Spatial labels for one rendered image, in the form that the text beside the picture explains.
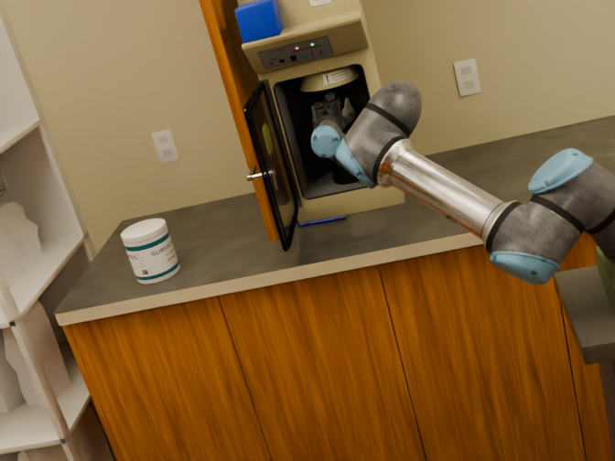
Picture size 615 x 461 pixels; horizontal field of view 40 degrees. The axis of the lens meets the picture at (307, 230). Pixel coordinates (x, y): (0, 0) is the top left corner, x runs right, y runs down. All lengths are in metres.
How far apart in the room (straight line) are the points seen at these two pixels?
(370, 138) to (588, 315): 0.57
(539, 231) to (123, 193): 1.81
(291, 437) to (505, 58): 1.36
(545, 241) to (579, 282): 0.28
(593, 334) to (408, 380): 0.86
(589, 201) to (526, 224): 0.12
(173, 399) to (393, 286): 0.74
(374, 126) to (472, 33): 1.07
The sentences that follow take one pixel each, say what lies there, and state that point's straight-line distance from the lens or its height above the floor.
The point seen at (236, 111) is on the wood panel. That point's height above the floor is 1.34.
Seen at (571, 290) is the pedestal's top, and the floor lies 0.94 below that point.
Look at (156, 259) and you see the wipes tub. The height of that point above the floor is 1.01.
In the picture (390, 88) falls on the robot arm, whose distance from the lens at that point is 1.86.
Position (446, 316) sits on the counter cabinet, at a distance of 2.36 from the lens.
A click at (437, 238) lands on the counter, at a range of 2.23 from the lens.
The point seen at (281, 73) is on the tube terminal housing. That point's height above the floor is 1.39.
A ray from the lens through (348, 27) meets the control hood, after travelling 2.27.
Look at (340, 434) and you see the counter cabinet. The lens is 2.57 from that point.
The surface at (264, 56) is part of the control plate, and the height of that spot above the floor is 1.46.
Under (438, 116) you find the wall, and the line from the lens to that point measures 2.88.
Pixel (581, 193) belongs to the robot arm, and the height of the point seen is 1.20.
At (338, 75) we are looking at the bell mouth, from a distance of 2.43.
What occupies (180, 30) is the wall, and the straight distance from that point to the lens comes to 2.89.
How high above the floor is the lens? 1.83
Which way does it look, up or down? 21 degrees down
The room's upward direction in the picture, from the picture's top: 15 degrees counter-clockwise
